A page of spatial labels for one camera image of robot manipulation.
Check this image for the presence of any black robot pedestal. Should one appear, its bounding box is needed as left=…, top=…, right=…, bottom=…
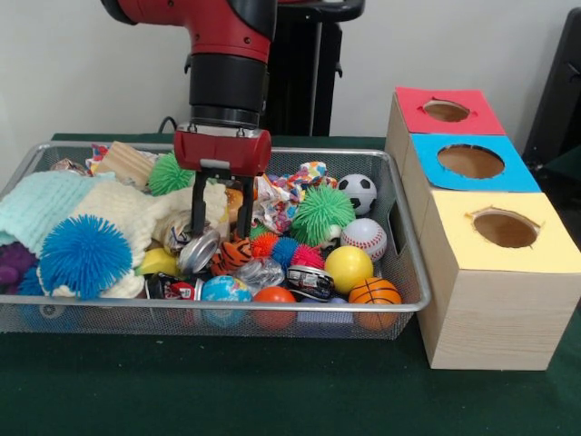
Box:
left=183, top=0, right=367, bottom=137

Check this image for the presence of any orange tiger striped plush toy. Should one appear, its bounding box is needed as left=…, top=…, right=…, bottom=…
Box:
left=209, top=234, right=254, bottom=277

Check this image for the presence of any silver drink can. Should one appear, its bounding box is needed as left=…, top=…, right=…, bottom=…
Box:
left=161, top=209, right=222, bottom=275

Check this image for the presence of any orange toy basketball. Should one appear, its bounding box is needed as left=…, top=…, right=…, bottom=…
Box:
left=348, top=278, right=404, bottom=332

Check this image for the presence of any cream cloth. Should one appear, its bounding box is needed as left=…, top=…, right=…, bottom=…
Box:
left=35, top=180, right=228, bottom=301

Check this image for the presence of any wooden box with three holes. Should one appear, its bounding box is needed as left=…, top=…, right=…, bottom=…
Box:
left=385, top=85, right=581, bottom=372

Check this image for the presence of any silver mesh bin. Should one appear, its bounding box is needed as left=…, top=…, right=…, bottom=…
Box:
left=0, top=140, right=431, bottom=341

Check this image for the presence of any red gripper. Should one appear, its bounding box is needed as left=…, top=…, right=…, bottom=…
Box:
left=173, top=125, right=273, bottom=240

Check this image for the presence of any large blue spiky ball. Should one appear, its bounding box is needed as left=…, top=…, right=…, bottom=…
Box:
left=38, top=214, right=133, bottom=301

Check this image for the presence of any mint green cloth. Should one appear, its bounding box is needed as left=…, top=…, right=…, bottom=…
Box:
left=0, top=171, right=114, bottom=249

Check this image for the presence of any yellow ball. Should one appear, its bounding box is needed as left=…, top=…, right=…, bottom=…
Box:
left=324, top=246, right=374, bottom=296

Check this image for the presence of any colourful patterned fabric toy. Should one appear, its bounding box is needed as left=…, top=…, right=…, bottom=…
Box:
left=253, top=161, right=340, bottom=235

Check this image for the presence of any white toy baseball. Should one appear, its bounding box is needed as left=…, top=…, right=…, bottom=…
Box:
left=340, top=218, right=389, bottom=263

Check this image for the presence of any toy soccer ball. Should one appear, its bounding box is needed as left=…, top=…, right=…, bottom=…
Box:
left=338, top=173, right=379, bottom=215

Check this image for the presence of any dark green side table cloth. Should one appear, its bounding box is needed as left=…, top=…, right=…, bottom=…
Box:
left=542, top=147, right=581, bottom=183

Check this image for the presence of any green spiky ball with eyes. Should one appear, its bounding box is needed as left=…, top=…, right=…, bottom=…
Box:
left=290, top=183, right=356, bottom=245
left=147, top=152, right=196, bottom=197

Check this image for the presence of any black side stand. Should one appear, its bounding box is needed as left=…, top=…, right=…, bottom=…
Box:
left=521, top=6, right=581, bottom=158

